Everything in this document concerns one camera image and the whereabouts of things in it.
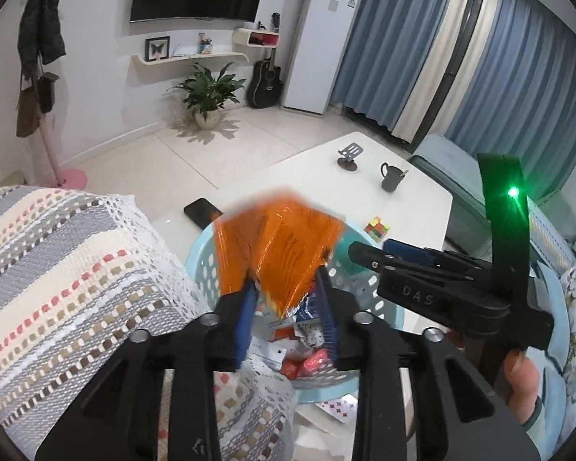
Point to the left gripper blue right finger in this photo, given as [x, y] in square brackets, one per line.
[324, 291]

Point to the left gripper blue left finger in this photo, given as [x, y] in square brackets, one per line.
[245, 303]

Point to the light blue plastic basket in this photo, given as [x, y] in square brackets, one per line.
[284, 302]

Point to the orange teal snack wrapper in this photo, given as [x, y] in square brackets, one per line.
[251, 239]

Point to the playing card box tiger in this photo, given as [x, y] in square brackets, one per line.
[307, 312]

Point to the white triangle pattern wrapper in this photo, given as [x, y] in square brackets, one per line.
[309, 333]

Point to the pink tissue pack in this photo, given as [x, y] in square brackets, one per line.
[293, 369]

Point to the person's right hand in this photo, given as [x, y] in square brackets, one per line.
[523, 378]

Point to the colourful rubik cube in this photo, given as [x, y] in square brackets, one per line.
[376, 229]

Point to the teal sofa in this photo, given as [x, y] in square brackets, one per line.
[552, 221]

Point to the black smartphone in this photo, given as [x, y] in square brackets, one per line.
[202, 213]

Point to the phone stand on coaster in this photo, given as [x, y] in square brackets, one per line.
[348, 155]

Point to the black mug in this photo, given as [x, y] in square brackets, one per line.
[391, 177]

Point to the striped woven tablecloth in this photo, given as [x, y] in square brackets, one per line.
[109, 351]

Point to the potted green plant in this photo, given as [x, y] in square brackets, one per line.
[205, 94]

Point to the black acoustic guitar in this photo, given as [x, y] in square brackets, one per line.
[266, 86]

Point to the blue striped curtain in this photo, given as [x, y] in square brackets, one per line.
[492, 76]

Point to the small beige stool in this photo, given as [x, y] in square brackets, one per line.
[13, 179]

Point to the framed butterfly picture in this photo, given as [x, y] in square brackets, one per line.
[157, 48]

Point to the brown hanging bag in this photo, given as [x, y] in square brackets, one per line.
[27, 111]

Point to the white refrigerator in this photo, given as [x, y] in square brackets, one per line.
[320, 41]

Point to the black coat on rack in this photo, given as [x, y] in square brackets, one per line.
[40, 37]

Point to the white curved wall shelf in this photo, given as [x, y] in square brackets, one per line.
[230, 56]

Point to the white red wall cubby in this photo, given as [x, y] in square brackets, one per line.
[255, 38]

